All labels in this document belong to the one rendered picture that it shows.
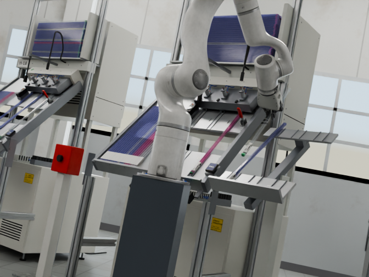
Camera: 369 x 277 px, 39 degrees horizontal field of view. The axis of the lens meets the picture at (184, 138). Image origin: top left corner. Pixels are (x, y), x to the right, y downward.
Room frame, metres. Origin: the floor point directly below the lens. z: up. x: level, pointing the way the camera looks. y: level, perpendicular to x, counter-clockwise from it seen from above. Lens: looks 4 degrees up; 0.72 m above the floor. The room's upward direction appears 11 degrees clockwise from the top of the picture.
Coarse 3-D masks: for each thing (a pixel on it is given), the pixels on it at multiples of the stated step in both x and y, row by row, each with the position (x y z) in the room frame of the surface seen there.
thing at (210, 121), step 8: (184, 104) 2.86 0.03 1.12; (200, 112) 2.74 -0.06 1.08; (208, 112) 2.72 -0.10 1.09; (216, 112) 2.70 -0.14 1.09; (232, 112) 2.65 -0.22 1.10; (248, 112) 2.61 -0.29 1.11; (192, 120) 2.70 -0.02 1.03; (200, 120) 2.68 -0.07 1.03; (208, 120) 2.66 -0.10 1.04; (216, 120) 2.63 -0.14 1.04; (224, 120) 2.61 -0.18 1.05; (232, 120) 2.59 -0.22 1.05; (240, 120) 2.57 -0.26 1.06; (248, 120) 2.55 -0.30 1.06; (192, 128) 2.66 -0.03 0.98; (200, 128) 2.62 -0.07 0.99; (208, 128) 2.60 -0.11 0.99; (216, 128) 2.58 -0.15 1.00; (224, 128) 2.56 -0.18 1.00; (232, 128) 2.54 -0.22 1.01; (240, 128) 2.52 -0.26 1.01
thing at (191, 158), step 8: (192, 152) 2.48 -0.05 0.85; (200, 152) 2.46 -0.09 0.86; (144, 160) 2.54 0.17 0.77; (184, 160) 2.44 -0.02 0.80; (192, 160) 2.42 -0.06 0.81; (208, 160) 2.39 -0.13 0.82; (216, 160) 2.37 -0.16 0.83; (184, 168) 2.39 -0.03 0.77; (192, 168) 2.38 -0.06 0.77; (200, 168) 2.36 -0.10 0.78; (192, 176) 2.33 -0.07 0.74; (200, 176) 2.31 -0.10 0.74
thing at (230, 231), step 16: (128, 192) 2.91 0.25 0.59; (192, 208) 2.65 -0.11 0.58; (224, 208) 2.55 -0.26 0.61; (240, 208) 2.82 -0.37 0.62; (192, 224) 2.64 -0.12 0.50; (224, 224) 2.53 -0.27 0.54; (240, 224) 2.57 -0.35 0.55; (192, 240) 2.63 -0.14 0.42; (208, 240) 2.58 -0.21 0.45; (224, 240) 2.52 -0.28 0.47; (240, 240) 2.59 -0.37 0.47; (192, 256) 2.62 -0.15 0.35; (208, 256) 2.57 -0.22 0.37; (224, 256) 2.52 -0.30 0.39; (240, 256) 2.62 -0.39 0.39; (112, 272) 2.91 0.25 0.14; (176, 272) 2.66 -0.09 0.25; (208, 272) 2.56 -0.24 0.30; (240, 272) 2.64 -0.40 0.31
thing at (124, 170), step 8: (96, 160) 2.63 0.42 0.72; (104, 160) 2.60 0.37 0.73; (104, 168) 2.64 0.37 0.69; (112, 168) 2.59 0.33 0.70; (120, 168) 2.55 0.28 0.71; (128, 168) 2.51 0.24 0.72; (136, 168) 2.47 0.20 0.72; (144, 168) 2.45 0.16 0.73; (128, 176) 2.56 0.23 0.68; (184, 176) 2.31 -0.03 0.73; (192, 184) 2.31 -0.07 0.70; (200, 184) 2.27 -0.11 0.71
